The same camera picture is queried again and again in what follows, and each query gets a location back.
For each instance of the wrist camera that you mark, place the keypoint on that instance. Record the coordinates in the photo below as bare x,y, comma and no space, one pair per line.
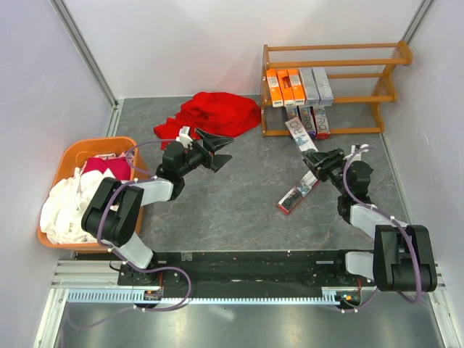
184,137
357,148

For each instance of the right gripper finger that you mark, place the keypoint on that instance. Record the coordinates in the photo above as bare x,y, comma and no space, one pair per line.
316,161
336,155

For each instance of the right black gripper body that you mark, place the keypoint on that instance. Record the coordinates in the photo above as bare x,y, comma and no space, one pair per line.
334,170

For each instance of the red cloth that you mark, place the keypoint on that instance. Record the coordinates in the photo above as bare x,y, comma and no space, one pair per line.
218,113

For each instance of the grey cable duct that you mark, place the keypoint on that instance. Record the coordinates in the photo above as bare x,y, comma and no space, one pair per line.
143,297

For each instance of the red R&O box bottom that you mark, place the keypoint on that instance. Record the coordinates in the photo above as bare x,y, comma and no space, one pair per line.
321,123

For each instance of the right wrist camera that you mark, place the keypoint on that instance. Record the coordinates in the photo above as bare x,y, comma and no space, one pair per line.
357,148

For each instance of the silver toothpaste box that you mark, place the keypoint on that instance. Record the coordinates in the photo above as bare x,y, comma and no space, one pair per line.
310,89
323,86

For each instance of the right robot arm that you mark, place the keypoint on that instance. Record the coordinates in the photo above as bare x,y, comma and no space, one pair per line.
402,259

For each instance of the orange toothpaste box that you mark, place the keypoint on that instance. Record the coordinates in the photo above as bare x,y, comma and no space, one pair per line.
274,88
296,86

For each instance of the white cloth in basket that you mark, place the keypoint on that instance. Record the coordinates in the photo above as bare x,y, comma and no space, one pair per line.
63,210

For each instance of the purple R&O box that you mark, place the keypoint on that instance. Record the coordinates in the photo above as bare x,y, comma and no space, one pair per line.
292,113
306,118

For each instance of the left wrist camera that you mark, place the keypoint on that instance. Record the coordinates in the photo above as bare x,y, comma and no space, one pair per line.
184,137

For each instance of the orange toothpaste box top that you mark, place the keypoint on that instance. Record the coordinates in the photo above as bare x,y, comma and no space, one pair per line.
296,86

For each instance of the wooden two-tier shelf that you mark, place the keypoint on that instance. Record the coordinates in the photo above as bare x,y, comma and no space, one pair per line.
358,73

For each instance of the red r&o box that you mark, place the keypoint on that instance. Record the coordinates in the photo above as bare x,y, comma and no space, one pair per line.
306,147
321,123
297,193

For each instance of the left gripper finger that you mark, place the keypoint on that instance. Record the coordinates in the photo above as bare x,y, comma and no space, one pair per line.
212,142
218,161

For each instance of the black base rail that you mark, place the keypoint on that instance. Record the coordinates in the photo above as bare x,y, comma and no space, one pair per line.
256,273

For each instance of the magenta cloth in basket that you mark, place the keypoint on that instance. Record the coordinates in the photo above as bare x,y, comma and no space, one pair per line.
118,167

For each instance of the orange toothpaste box windowed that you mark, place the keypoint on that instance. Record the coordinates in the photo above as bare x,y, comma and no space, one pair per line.
285,87

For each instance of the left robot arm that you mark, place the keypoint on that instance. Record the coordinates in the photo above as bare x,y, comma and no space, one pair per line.
113,211

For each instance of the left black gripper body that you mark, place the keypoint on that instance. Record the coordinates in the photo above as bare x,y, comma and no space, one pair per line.
199,156

